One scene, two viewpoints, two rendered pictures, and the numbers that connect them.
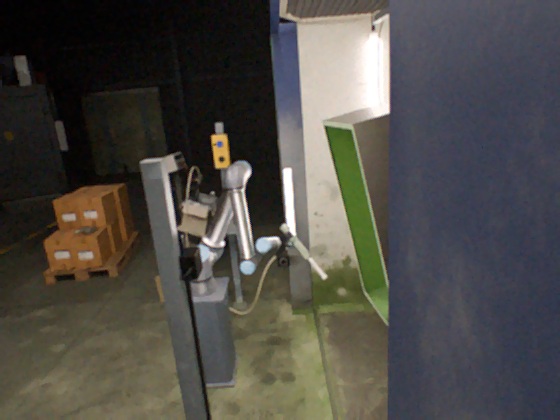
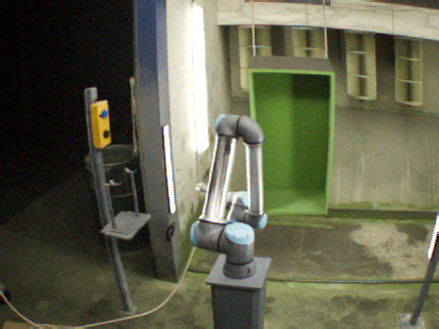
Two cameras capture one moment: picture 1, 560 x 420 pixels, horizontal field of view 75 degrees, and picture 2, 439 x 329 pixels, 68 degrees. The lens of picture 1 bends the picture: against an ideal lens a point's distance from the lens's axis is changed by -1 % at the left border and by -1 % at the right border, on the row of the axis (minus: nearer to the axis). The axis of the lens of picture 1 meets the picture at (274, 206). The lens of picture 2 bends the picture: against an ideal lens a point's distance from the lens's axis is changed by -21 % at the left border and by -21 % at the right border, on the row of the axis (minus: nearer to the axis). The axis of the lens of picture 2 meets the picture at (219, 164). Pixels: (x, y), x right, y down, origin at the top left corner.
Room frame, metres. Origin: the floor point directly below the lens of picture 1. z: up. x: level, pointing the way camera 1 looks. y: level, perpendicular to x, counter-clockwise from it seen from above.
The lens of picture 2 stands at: (1.74, 2.27, 1.91)
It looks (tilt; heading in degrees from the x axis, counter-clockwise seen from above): 20 degrees down; 285
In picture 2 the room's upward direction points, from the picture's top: 2 degrees counter-clockwise
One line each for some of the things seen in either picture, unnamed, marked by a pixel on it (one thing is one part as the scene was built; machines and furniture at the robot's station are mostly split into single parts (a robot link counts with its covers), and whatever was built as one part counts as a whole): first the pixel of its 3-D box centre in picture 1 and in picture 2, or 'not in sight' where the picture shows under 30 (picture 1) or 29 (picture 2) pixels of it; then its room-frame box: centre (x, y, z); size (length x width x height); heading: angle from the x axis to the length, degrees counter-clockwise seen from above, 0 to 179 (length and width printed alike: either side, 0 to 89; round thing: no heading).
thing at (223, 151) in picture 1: (221, 151); (100, 123); (2.96, 0.39, 1.42); 0.12 x 0.06 x 0.26; 89
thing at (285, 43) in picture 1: (293, 181); (155, 142); (2.87, -0.17, 1.14); 0.18 x 0.18 x 2.29; 89
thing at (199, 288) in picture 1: (201, 282); (239, 262); (2.14, 0.51, 0.69); 0.19 x 0.19 x 0.10
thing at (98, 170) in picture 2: (230, 220); (106, 216); (3.02, 0.39, 0.82); 0.06 x 0.06 x 1.64; 89
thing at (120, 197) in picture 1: (113, 200); not in sight; (4.81, 2.16, 0.69); 0.38 x 0.29 x 0.36; 4
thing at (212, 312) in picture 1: (208, 332); (239, 308); (2.14, 0.51, 0.32); 0.31 x 0.31 x 0.64; 89
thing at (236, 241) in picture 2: (199, 262); (237, 242); (2.15, 0.50, 0.83); 0.17 x 0.15 x 0.18; 167
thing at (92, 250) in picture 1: (92, 247); not in sight; (4.03, 2.16, 0.32); 0.38 x 0.29 x 0.36; 6
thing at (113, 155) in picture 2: not in sight; (113, 156); (3.52, -0.62, 0.86); 0.54 x 0.54 x 0.01
